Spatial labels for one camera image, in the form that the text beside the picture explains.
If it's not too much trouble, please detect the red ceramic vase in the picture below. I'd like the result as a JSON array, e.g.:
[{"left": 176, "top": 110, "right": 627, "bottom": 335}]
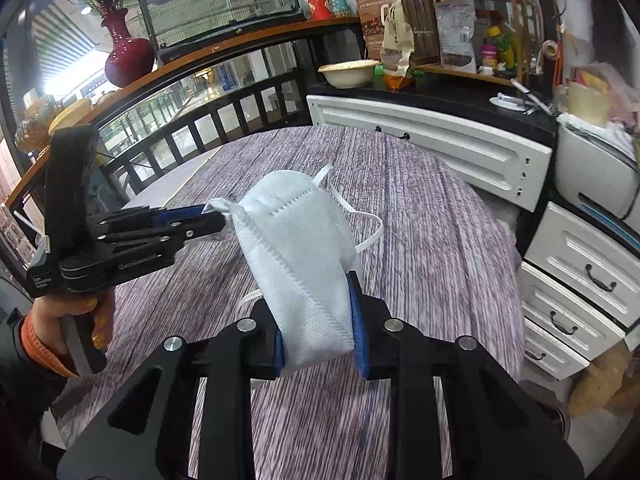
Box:
[{"left": 101, "top": 8, "right": 155, "bottom": 88}]

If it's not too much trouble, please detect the person's left hand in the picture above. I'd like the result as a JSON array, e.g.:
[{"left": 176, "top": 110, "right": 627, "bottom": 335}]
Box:
[{"left": 20, "top": 288, "right": 115, "bottom": 378}]

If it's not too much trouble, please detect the red tin can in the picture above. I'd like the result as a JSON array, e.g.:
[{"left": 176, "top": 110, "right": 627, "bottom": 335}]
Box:
[{"left": 306, "top": 0, "right": 332, "bottom": 21}]

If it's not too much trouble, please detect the white long cabinet drawer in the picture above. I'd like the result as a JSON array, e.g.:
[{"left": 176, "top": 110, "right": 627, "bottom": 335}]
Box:
[{"left": 307, "top": 94, "right": 552, "bottom": 211}]

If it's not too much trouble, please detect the white lower drawer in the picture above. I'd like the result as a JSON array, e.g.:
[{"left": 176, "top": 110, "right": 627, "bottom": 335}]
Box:
[{"left": 516, "top": 262, "right": 625, "bottom": 361}]

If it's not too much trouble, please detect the white face mask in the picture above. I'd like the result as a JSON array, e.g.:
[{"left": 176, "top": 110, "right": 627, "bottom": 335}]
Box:
[{"left": 204, "top": 165, "right": 384, "bottom": 375}]

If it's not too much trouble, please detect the white printer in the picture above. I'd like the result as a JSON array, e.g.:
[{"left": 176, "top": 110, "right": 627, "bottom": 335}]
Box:
[{"left": 554, "top": 126, "right": 639, "bottom": 233}]

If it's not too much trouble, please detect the white upper drawer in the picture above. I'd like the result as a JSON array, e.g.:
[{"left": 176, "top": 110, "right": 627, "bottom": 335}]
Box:
[{"left": 525, "top": 202, "right": 640, "bottom": 328}]

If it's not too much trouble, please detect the purple woven tablecloth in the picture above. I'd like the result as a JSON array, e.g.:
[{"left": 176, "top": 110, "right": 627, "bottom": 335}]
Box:
[{"left": 55, "top": 127, "right": 524, "bottom": 479}]

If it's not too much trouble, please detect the wooden shelf rack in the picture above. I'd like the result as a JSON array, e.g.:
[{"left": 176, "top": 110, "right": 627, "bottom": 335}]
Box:
[{"left": 402, "top": 0, "right": 541, "bottom": 87}]

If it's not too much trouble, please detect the cream bowl on counter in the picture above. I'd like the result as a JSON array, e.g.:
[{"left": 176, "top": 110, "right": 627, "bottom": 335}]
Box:
[{"left": 318, "top": 60, "right": 380, "bottom": 89}]

